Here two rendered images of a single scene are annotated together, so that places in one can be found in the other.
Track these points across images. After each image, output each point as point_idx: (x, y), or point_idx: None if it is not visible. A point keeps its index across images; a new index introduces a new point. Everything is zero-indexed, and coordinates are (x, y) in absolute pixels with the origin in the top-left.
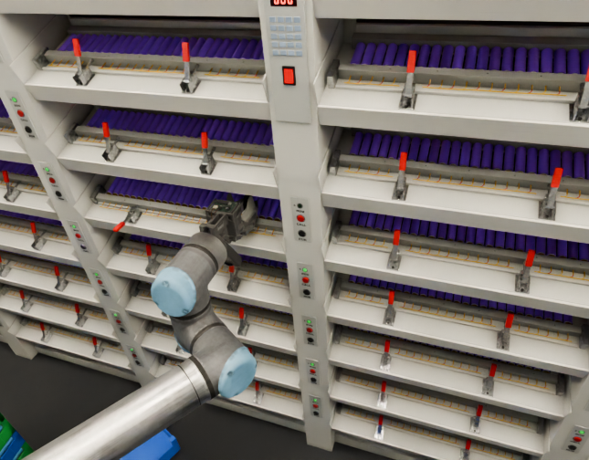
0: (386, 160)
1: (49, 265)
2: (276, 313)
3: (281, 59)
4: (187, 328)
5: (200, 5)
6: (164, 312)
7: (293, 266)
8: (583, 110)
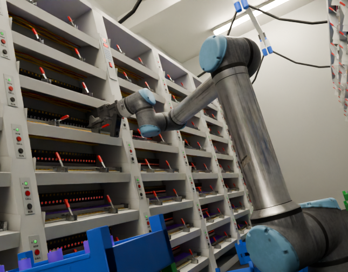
0: None
1: None
2: (113, 205)
3: (108, 60)
4: (155, 113)
5: (86, 38)
6: (151, 101)
7: (125, 144)
8: None
